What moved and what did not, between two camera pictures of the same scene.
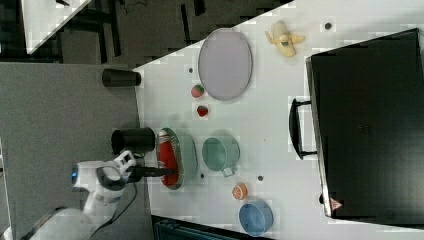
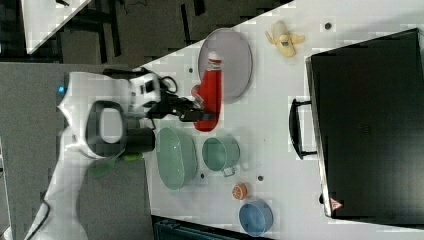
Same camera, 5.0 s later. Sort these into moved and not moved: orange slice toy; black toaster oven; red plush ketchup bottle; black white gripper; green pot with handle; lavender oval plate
Moved: red plush ketchup bottle; black white gripper
Not moved: green pot with handle; lavender oval plate; orange slice toy; black toaster oven
